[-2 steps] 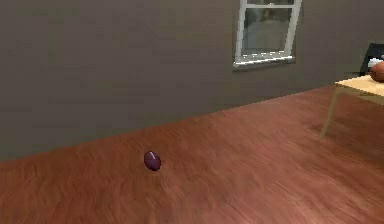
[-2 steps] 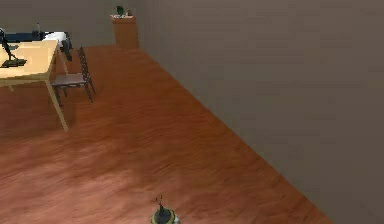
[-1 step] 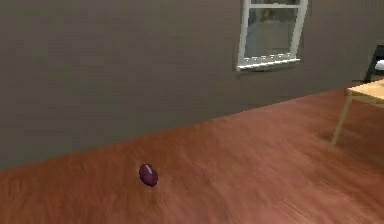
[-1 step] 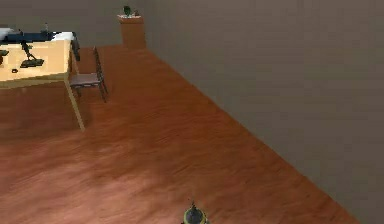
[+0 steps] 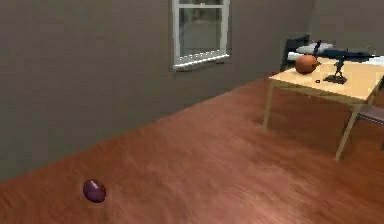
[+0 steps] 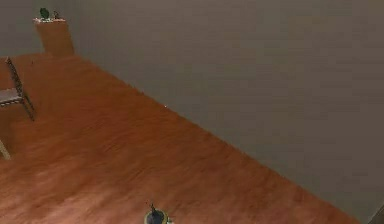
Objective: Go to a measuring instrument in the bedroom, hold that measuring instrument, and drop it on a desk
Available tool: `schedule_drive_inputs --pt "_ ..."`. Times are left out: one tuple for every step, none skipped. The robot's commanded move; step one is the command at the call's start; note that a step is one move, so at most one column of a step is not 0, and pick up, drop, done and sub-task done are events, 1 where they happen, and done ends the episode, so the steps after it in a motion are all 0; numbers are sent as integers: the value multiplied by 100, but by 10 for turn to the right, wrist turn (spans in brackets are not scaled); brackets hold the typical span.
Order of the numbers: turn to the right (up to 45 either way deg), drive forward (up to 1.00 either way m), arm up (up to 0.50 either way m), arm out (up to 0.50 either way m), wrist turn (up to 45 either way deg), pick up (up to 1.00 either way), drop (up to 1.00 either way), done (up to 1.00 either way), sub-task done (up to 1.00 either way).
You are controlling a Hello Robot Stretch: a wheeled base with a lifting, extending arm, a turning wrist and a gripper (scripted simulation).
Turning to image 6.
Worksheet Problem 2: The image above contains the brown wooden pedestal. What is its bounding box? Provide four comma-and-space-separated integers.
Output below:
32, 17, 76, 58

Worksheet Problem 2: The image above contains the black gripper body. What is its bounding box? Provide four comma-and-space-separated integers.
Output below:
143, 203, 174, 224

